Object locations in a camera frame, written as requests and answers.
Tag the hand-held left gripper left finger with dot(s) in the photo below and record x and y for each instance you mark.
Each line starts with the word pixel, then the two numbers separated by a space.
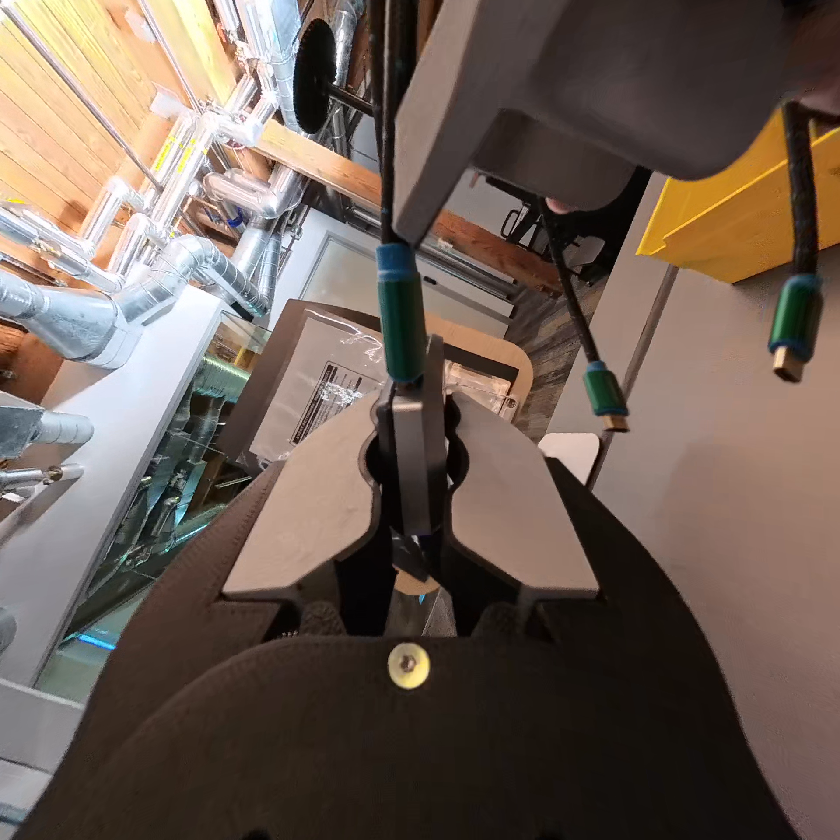
pixel 315 512

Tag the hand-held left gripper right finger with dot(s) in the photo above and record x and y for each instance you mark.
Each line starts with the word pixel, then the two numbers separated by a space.
pixel 518 512

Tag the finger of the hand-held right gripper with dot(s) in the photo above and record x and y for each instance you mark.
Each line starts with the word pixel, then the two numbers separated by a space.
pixel 590 79

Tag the silver hub adapter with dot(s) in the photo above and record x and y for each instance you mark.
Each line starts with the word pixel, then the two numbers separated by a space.
pixel 417 459

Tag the yellow plastic bin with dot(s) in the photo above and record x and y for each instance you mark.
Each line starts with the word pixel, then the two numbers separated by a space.
pixel 735 223

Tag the clear acrylic instruction sheet holder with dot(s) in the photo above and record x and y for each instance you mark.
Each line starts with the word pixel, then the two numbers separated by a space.
pixel 328 374

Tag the black office chair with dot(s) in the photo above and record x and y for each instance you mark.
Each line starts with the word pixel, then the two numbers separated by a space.
pixel 590 256

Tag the black disc stand with pole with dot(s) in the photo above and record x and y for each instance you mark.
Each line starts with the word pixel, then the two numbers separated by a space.
pixel 315 72

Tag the silver ventilation ducts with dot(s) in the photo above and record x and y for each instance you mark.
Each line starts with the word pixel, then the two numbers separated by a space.
pixel 65 315

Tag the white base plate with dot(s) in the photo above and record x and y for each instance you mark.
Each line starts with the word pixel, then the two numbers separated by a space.
pixel 571 449

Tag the wooden post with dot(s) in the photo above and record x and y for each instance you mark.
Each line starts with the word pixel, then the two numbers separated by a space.
pixel 328 161

